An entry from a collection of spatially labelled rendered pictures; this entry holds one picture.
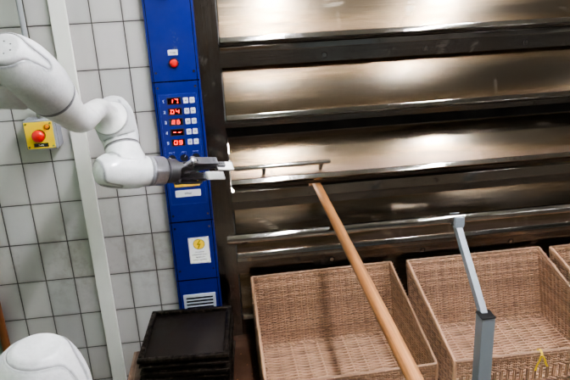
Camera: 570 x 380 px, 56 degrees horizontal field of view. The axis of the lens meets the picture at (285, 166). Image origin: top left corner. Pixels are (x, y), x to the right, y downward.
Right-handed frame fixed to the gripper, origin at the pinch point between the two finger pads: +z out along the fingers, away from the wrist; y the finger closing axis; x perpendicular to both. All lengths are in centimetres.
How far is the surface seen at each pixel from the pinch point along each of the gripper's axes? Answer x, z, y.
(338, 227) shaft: 35.2, 13.8, -25.2
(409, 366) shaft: 77, -19, -57
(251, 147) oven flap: -10.1, 17.2, 0.4
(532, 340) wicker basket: 83, 101, -14
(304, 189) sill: 7.0, 35.7, 2.2
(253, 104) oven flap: -19.4, 13.7, -12.0
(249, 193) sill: 2.1, 19.4, 12.7
